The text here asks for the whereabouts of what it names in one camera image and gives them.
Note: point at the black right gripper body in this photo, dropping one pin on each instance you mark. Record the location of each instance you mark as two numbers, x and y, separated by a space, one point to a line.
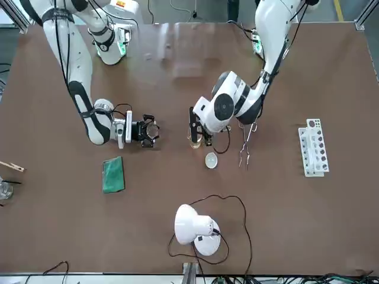
138 130

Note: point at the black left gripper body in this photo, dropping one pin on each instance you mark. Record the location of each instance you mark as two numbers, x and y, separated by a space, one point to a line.
207 139

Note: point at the small clear glass beaker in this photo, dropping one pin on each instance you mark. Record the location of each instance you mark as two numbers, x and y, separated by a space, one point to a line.
153 130

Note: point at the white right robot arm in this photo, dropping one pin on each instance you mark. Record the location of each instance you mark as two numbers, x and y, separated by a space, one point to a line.
80 65

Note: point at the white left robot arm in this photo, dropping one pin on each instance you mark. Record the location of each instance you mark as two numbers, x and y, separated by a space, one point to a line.
272 29

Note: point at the glass beaker with amber liquid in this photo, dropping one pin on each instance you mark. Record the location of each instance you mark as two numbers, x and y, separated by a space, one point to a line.
195 144

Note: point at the small white dish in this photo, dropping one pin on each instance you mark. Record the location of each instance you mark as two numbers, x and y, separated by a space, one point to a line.
211 161

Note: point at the metal crucible tongs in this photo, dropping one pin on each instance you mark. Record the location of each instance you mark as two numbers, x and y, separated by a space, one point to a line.
245 146

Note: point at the white desk lamp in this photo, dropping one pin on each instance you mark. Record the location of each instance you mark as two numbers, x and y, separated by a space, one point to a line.
189 225

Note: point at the white test tube rack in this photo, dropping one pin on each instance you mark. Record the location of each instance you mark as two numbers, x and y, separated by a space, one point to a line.
314 148

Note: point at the wooden test tube clamp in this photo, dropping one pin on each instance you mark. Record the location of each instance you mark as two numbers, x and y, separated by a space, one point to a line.
13 167

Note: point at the person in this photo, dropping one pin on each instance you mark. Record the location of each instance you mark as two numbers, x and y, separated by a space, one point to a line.
233 10

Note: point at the clear glass burner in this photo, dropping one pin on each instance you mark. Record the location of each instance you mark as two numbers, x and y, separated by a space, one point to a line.
6 190

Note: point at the aluminium frame post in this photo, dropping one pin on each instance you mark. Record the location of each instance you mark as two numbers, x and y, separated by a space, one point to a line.
189 273

